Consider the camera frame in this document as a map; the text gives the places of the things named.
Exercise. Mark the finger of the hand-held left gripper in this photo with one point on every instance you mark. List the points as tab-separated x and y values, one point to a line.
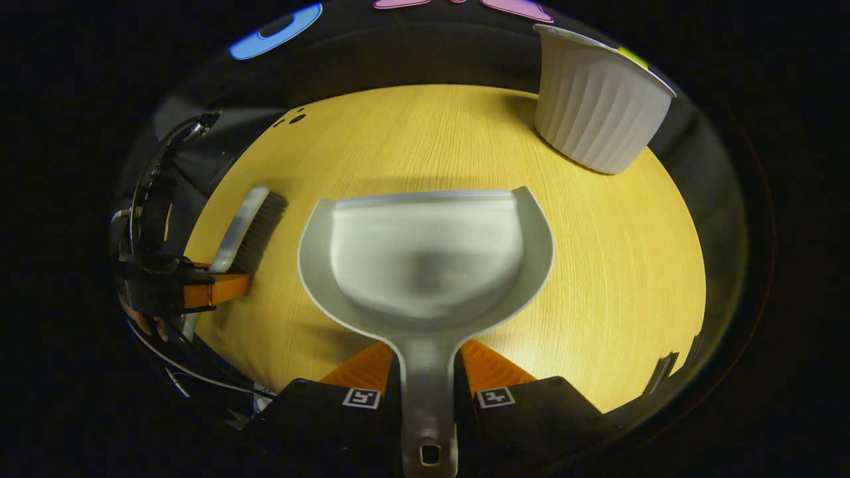
222	289

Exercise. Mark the black backdrop cloth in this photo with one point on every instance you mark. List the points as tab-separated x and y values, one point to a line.
412	60

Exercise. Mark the white dustpan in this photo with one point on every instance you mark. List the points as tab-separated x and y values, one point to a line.
425	265

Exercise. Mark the white ribbed garbage bin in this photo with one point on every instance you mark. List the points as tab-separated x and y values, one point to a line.
597	106

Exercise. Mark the small white broom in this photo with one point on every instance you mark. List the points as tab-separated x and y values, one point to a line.
244	226

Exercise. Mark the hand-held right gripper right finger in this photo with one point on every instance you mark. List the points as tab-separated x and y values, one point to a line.
461	425

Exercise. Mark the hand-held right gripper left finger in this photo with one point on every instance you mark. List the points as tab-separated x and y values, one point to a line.
396	425

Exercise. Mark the wooden desktop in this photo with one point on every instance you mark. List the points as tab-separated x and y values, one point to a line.
597	265

